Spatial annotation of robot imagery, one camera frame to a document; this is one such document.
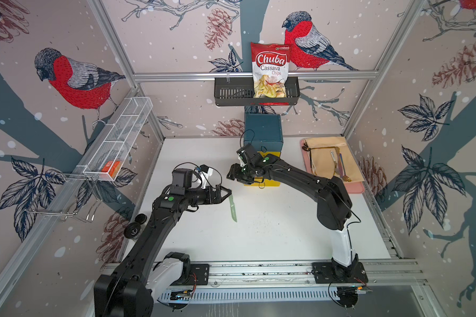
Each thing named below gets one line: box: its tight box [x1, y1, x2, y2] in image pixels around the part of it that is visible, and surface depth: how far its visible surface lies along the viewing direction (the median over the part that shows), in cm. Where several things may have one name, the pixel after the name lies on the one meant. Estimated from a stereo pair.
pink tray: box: [300, 138, 365, 194], surface depth 100 cm
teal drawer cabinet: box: [243, 112, 284, 152], surface depth 94 cm
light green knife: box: [228, 194, 238, 223], surface depth 92 cm
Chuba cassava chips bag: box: [250, 42, 291, 99], surface depth 85 cm
